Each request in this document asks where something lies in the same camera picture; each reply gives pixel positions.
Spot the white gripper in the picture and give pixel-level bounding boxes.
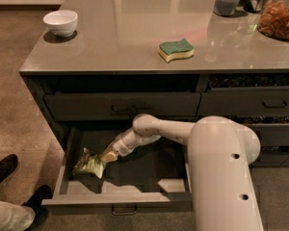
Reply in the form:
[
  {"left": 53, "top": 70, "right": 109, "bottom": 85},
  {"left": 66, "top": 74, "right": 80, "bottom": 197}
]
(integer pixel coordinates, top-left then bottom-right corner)
[{"left": 100, "top": 129, "right": 142, "bottom": 163}]

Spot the green jalapeno chip bag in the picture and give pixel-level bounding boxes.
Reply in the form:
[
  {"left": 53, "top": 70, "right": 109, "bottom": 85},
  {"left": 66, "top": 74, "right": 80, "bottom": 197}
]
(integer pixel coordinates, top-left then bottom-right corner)
[{"left": 72, "top": 147, "right": 107, "bottom": 178}]

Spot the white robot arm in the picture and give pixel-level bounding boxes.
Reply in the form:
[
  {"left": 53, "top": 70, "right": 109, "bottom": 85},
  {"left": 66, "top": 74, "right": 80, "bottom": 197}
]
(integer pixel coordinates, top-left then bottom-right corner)
[{"left": 101, "top": 114, "right": 264, "bottom": 231}]

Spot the top left grey drawer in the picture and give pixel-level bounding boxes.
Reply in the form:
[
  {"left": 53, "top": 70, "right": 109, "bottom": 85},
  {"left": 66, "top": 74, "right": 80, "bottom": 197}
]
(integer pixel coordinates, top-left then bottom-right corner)
[{"left": 44, "top": 92, "right": 200, "bottom": 121}]

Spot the open middle grey drawer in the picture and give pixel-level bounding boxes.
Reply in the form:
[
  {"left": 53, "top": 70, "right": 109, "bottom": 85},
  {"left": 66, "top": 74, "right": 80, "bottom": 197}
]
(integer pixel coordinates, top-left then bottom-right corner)
[{"left": 43, "top": 127, "right": 192, "bottom": 216}]

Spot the top right grey drawer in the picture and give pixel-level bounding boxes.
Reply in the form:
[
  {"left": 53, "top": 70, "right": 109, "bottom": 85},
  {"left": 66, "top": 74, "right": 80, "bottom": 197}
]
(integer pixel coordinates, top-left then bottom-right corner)
[{"left": 197, "top": 74, "right": 289, "bottom": 117}]

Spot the bottom right grey drawer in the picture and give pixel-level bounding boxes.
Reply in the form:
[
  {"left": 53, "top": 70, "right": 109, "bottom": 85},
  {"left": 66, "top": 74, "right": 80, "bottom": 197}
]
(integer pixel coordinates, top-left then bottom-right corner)
[{"left": 252, "top": 146, "right": 289, "bottom": 167}]

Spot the middle right grey drawer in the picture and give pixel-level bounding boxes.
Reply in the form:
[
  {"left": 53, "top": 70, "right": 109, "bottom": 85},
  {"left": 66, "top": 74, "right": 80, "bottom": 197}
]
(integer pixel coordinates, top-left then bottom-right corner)
[{"left": 239, "top": 116, "right": 289, "bottom": 146}]

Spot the lower black shoe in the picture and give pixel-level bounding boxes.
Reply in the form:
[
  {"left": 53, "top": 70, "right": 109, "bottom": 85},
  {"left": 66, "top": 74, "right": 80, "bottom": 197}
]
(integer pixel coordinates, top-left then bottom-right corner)
[{"left": 23, "top": 185, "right": 52, "bottom": 215}]

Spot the black shoe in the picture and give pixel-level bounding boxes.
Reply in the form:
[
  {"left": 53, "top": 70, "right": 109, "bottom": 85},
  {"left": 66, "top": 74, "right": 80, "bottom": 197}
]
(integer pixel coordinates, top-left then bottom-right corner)
[
  {"left": 23, "top": 185, "right": 52, "bottom": 215},
  {"left": 0, "top": 154, "right": 18, "bottom": 184}
]

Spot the grey kitchen counter cabinet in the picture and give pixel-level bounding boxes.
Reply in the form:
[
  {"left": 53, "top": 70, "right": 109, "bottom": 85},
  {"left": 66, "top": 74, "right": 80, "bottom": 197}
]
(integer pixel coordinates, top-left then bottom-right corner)
[{"left": 20, "top": 0, "right": 289, "bottom": 143}]

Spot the upper black shoe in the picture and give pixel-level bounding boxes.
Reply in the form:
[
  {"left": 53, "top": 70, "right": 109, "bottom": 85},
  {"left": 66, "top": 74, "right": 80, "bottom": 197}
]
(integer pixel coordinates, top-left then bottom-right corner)
[{"left": 0, "top": 154, "right": 18, "bottom": 184}]

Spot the green and yellow sponge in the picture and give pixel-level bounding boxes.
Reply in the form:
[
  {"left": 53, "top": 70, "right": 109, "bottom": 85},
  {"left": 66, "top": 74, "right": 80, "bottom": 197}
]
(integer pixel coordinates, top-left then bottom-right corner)
[{"left": 158, "top": 38, "right": 195, "bottom": 63}]

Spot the white ceramic bowl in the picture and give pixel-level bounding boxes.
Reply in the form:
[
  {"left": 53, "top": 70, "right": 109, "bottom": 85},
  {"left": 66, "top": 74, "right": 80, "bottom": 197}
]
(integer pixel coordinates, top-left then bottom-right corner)
[{"left": 43, "top": 10, "right": 78, "bottom": 38}]

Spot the glass jar with snacks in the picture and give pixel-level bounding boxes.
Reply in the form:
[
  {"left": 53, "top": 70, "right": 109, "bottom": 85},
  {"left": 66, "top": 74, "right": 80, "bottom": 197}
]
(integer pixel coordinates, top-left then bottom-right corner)
[{"left": 257, "top": 0, "right": 289, "bottom": 40}]

